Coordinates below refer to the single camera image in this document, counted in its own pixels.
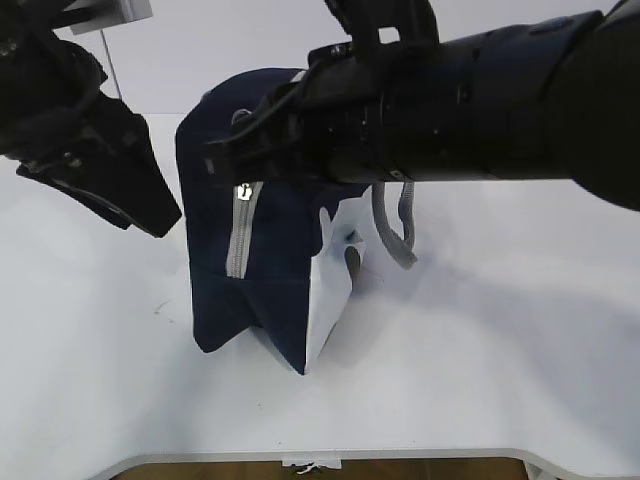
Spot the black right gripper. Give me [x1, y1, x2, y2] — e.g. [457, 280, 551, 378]
[202, 42, 400, 185]

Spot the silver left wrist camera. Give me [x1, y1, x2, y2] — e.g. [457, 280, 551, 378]
[64, 0, 153, 35]

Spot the navy blue lunch bag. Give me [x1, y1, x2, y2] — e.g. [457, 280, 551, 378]
[175, 68, 418, 375]

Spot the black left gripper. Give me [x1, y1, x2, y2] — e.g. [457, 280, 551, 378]
[1, 24, 182, 237]

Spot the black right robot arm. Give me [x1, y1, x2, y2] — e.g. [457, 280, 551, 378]
[203, 1, 639, 210]

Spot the white tape label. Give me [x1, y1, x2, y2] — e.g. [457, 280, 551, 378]
[281, 457, 343, 475]

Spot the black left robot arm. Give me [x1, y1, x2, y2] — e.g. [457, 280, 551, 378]
[1, 1, 182, 238]

